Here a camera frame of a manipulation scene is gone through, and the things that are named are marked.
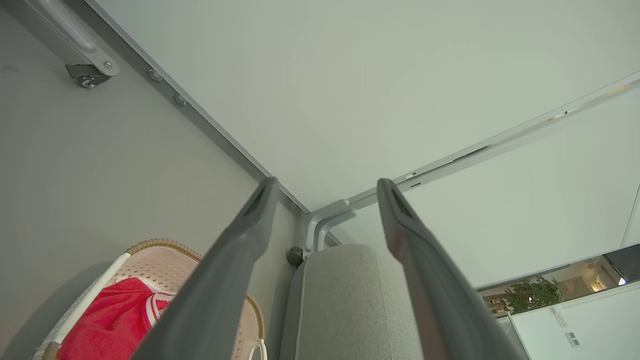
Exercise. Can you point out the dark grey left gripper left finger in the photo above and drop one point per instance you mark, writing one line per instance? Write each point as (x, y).
(220, 280)

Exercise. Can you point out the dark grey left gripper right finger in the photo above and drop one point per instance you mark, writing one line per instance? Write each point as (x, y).
(430, 280)

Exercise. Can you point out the red and white sweater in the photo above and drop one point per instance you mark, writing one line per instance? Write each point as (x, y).
(110, 320)

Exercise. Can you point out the white laundry basket wicker rim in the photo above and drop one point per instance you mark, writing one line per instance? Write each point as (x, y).
(165, 262)

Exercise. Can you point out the black round door stopper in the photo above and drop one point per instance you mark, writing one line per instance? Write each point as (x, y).
(295, 256)

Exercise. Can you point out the green leafy indoor plant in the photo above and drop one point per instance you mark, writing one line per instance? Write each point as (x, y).
(532, 292)

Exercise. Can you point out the long white wall switch panel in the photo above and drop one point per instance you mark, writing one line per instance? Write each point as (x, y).
(560, 317)

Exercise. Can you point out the small white wall switch panel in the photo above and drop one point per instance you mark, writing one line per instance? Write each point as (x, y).
(573, 339)

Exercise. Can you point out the round metal frame cap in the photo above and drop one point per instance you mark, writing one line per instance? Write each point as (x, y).
(180, 99)
(155, 75)

